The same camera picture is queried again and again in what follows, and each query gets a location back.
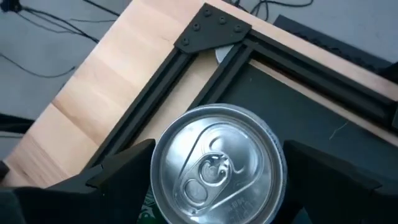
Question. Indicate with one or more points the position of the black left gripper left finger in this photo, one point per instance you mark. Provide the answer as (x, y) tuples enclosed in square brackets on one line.
[(118, 186)]

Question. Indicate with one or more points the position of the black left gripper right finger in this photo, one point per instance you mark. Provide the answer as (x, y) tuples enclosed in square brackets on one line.
[(326, 193)]

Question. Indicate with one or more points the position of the black corner bracket plate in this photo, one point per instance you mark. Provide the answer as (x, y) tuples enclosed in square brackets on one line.
[(211, 28)]

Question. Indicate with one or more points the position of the black aluminium table frame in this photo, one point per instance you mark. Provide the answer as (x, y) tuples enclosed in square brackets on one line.
[(149, 102)]

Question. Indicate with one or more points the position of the green Sprite soda can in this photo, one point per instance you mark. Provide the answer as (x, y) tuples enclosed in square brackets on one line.
[(217, 168)]

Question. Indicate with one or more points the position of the grey round disc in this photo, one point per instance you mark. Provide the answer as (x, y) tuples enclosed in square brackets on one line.
[(222, 54)]

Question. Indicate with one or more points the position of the black floor bar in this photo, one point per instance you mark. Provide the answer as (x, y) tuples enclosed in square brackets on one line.
[(15, 124)]

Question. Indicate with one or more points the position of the black ridged floor strip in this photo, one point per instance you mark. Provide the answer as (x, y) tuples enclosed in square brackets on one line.
[(326, 43)]

